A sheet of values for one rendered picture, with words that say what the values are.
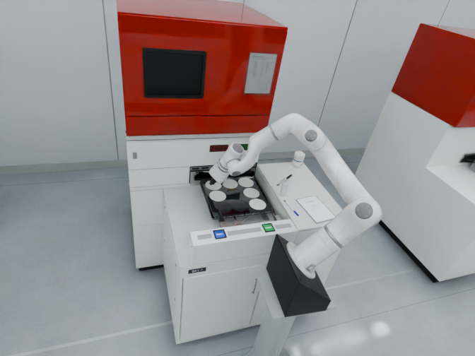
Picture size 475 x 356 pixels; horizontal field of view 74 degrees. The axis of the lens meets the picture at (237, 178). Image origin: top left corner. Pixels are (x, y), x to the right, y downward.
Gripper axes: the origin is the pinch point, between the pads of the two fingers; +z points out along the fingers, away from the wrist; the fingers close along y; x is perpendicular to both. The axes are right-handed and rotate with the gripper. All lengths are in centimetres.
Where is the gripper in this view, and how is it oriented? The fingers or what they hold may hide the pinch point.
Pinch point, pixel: (213, 181)
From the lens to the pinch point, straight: 185.6
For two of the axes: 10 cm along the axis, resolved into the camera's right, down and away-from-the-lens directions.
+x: 5.6, -4.2, 7.2
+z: -4.7, 5.6, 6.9
